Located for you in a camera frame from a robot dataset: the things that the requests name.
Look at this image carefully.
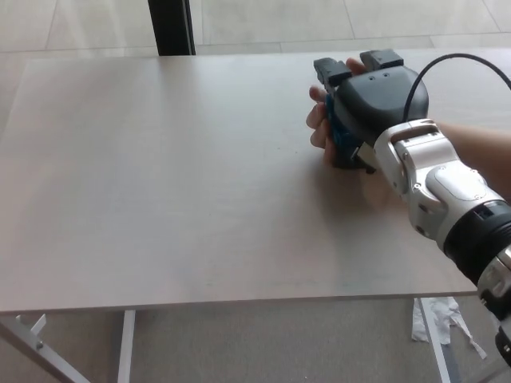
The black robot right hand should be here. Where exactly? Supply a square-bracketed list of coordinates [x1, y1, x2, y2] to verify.
[312, 48, 431, 176]

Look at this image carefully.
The person's bare right hand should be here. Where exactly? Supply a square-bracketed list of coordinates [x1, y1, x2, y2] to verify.
[306, 57, 385, 184]

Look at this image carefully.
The blue textured cube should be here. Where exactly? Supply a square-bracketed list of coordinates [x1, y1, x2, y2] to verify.
[323, 93, 361, 152]

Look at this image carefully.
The person's bare right forearm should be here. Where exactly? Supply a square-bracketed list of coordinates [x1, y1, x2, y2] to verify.
[436, 120, 511, 200]

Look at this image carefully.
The black vertical pillar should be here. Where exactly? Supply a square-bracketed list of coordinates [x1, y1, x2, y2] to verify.
[147, 0, 197, 57]

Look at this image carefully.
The white crumpled cloth on floor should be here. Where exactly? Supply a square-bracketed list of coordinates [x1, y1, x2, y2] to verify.
[410, 295, 489, 359]

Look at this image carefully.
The white vertical table leg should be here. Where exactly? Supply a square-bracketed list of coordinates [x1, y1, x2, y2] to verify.
[418, 297, 455, 383]
[117, 310, 137, 383]

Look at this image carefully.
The white diagonal table brace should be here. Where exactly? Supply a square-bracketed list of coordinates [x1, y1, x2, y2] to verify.
[0, 318, 92, 383]

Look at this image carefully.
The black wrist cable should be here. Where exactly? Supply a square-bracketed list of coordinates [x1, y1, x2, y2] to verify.
[402, 52, 511, 121]

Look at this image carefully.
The white metal table bracket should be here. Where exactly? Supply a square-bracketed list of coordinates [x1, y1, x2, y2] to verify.
[15, 312, 47, 345]

